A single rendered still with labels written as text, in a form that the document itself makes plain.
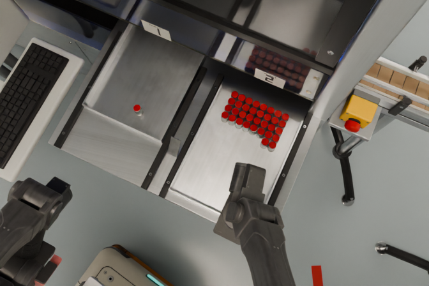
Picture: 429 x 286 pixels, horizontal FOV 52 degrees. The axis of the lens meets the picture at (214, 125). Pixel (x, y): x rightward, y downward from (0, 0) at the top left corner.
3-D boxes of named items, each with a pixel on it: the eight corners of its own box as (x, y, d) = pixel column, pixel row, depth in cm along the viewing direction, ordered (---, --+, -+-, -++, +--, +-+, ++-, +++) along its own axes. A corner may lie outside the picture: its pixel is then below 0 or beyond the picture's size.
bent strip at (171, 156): (173, 140, 128) (171, 136, 123) (182, 145, 128) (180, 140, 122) (151, 184, 125) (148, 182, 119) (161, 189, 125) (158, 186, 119)
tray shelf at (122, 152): (125, 11, 141) (124, 8, 140) (329, 98, 133) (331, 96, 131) (49, 143, 131) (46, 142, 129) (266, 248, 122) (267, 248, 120)
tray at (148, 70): (138, 14, 139) (135, 8, 136) (212, 46, 136) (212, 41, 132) (85, 108, 131) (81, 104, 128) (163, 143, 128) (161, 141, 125)
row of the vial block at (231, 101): (229, 101, 131) (229, 96, 126) (285, 126, 128) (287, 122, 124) (226, 107, 130) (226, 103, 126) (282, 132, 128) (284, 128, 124)
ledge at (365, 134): (343, 83, 134) (345, 82, 132) (383, 101, 132) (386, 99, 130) (326, 124, 130) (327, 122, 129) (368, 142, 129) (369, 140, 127)
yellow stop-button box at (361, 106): (347, 96, 122) (355, 87, 115) (372, 106, 121) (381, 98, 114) (338, 120, 121) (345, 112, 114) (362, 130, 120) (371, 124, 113)
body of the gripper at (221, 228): (260, 202, 95) (262, 199, 88) (239, 245, 93) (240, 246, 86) (232, 188, 96) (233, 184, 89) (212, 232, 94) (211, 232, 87)
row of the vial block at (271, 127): (226, 107, 130) (226, 103, 126) (282, 133, 128) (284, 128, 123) (223, 113, 130) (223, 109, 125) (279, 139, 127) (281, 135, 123)
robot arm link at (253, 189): (235, 222, 75) (277, 233, 78) (250, 157, 77) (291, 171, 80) (208, 216, 86) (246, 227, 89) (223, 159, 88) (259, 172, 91)
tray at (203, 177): (221, 88, 132) (221, 84, 129) (301, 124, 129) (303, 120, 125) (169, 191, 124) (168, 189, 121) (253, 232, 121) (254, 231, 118)
